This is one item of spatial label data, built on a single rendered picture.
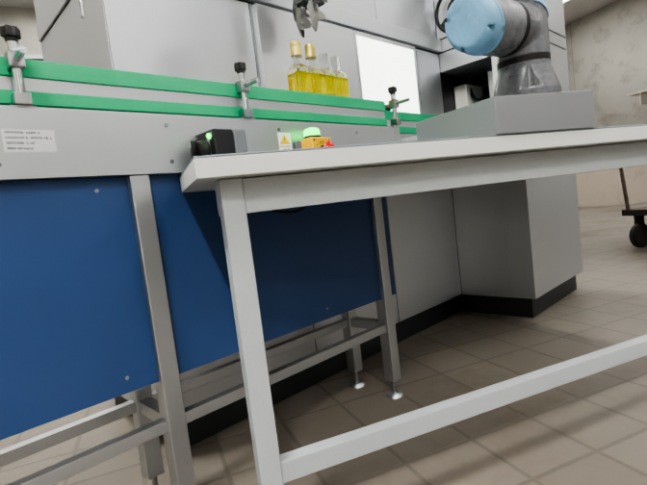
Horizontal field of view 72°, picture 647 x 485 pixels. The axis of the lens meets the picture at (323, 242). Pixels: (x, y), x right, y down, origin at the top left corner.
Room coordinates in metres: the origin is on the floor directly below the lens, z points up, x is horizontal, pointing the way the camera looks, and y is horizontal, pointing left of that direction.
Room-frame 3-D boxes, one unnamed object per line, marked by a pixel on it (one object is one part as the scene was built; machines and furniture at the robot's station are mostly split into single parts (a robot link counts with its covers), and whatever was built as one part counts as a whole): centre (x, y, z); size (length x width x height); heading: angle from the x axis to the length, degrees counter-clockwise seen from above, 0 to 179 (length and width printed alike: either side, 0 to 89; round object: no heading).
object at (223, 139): (0.99, 0.20, 0.79); 0.08 x 0.08 x 0.08; 44
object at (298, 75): (1.44, 0.01, 0.99); 0.06 x 0.06 x 0.21; 44
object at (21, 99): (0.77, 0.46, 0.94); 0.07 x 0.04 x 0.13; 44
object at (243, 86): (1.09, 0.13, 0.94); 0.07 x 0.04 x 0.13; 44
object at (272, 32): (1.82, -0.19, 1.15); 0.90 x 0.03 x 0.34; 134
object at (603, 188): (9.33, -5.43, 0.46); 2.68 x 0.86 x 0.92; 21
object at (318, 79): (1.48, -0.03, 0.99); 0.06 x 0.06 x 0.21; 44
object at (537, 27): (1.07, -0.51, 1.00); 0.13 x 0.12 x 0.14; 125
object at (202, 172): (1.70, -0.28, 0.73); 1.58 x 1.52 x 0.04; 111
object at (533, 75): (1.08, -0.52, 0.88); 0.15 x 0.15 x 0.10
